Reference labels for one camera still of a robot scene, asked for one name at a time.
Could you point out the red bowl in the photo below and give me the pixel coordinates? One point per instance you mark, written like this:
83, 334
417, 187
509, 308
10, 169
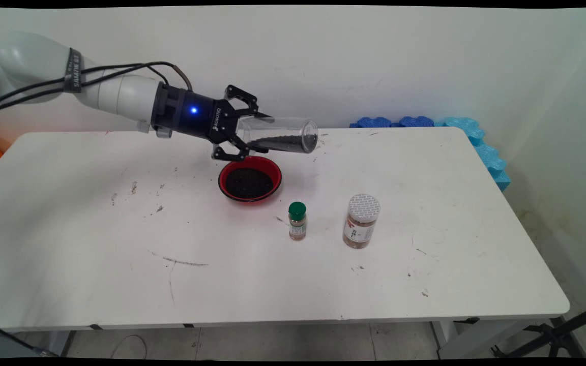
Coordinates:
272, 170

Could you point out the white capped spice jar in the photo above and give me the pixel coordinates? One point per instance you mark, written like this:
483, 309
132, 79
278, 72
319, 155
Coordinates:
360, 223

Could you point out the clear plastic jar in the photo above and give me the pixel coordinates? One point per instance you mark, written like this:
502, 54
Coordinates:
283, 127

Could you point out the light blue foam mat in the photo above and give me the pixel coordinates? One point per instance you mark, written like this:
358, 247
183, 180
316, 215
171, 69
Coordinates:
484, 152

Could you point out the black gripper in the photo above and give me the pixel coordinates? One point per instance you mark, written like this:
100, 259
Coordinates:
191, 119

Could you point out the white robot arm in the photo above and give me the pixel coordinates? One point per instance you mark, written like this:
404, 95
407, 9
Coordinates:
120, 96

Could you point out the black seeds heap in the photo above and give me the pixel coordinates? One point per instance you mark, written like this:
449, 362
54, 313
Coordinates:
250, 183
288, 144

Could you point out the white table leg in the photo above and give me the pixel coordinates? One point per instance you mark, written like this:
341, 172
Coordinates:
476, 340
59, 343

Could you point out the green capped spice bottle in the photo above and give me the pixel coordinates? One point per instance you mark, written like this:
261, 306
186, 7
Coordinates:
297, 221

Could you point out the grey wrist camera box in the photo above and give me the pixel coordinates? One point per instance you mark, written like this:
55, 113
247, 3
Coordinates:
163, 133

